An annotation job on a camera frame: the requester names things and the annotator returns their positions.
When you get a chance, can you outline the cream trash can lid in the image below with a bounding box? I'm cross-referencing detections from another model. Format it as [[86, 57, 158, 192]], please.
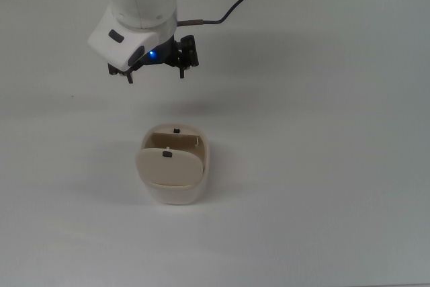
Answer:
[[134, 147, 205, 188]]

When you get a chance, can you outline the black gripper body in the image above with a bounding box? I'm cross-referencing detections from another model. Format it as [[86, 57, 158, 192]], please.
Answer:
[[134, 36, 181, 70]]

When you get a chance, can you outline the small cream trash can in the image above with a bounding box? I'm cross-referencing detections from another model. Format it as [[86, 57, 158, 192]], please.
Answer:
[[138, 122, 212, 206]]

